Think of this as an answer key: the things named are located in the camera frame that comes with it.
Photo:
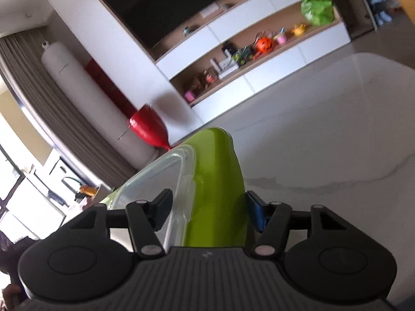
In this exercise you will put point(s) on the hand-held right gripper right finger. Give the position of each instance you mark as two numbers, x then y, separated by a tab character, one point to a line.
256	210

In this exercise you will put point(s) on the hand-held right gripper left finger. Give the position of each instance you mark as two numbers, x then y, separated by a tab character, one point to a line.
163	207

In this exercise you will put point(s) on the red floor vase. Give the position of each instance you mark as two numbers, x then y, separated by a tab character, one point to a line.
149	129

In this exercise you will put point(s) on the pink cup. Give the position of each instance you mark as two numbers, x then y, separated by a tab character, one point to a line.
280	39
189	96

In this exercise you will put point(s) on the white cylindrical air conditioner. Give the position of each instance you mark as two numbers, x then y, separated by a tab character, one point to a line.
87	97

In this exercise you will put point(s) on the white television cabinet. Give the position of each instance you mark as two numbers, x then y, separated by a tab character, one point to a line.
269	68

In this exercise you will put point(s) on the white box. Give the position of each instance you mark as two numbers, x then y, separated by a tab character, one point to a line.
227	68

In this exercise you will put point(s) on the green toy car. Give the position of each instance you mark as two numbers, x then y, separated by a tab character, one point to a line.
243	55

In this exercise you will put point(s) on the grey curtain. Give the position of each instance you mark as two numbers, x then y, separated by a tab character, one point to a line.
42	110

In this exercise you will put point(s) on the orange pumpkin toy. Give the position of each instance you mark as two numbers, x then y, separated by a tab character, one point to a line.
264	45

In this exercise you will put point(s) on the yellow toy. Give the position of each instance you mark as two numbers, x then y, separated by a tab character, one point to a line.
299	29

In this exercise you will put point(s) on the black television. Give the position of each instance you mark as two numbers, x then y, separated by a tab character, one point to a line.
181	3

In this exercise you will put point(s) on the green bag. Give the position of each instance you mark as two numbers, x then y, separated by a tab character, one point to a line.
317	8

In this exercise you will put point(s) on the tall display cabinet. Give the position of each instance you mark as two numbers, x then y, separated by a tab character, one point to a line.
363	3

